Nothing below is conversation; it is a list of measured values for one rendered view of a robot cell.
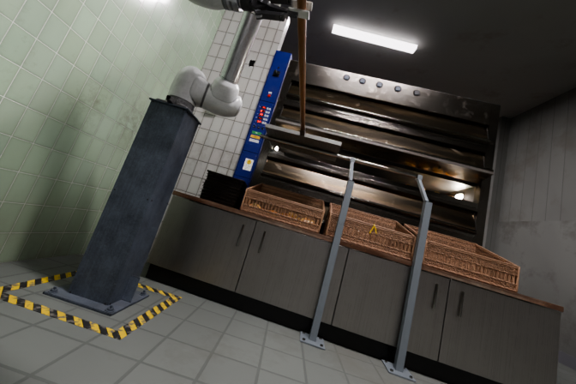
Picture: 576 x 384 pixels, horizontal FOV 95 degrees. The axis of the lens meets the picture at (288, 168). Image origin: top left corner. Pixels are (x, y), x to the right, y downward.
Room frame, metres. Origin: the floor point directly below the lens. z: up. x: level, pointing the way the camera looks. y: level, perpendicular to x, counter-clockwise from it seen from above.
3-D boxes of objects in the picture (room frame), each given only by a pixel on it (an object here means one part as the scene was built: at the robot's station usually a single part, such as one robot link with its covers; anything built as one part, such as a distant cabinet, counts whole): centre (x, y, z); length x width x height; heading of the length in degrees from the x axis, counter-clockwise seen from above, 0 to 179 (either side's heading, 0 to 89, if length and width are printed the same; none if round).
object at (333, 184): (2.20, -0.68, 1.02); 1.79 x 0.11 x 0.19; 83
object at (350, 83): (2.22, -0.69, 2.00); 1.80 x 0.08 x 0.21; 83
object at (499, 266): (1.85, -1.27, 0.72); 0.56 x 0.49 x 0.28; 82
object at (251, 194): (2.01, -0.07, 0.72); 0.56 x 0.49 x 0.28; 83
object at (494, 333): (1.93, -0.54, 0.29); 2.42 x 0.56 x 0.58; 83
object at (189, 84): (1.43, 0.68, 1.17); 0.18 x 0.16 x 0.22; 109
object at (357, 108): (2.20, -0.68, 1.80); 1.79 x 0.11 x 0.19; 83
